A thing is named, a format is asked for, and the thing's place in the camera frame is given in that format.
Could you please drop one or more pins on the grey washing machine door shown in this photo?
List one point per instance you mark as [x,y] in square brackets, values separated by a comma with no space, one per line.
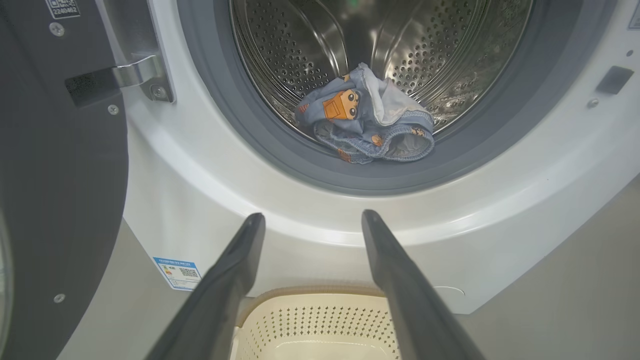
[60,175]

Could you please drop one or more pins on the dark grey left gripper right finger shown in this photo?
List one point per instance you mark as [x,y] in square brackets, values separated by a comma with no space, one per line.
[415,310]

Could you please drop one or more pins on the cream perforated laundry basket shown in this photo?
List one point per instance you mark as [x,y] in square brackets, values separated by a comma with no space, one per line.
[320,330]

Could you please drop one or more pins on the round white filter cover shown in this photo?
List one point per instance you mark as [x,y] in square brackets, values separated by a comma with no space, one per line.
[450,292]

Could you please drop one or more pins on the white front-load washing machine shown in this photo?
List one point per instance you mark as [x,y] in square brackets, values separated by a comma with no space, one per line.
[450,225]

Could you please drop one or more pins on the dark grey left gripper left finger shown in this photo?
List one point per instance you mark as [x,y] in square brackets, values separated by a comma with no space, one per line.
[215,310]

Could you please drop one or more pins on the blue energy label sticker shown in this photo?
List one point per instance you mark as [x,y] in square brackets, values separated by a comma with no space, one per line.
[177,272]

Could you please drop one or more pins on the silver door hinge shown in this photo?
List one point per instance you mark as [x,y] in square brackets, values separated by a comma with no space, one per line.
[135,72]

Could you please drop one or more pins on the stainless steel perforated drum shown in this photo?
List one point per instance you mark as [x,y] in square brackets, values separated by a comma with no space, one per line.
[440,50]

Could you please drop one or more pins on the white light blue garment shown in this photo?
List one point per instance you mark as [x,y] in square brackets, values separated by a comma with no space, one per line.
[390,100]

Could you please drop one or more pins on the blue garment with orange print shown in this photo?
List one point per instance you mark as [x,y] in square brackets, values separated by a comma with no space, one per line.
[340,107]

